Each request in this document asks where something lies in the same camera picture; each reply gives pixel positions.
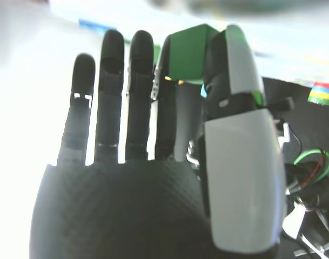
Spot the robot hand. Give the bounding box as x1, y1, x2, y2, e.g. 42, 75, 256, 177
29, 24, 287, 259

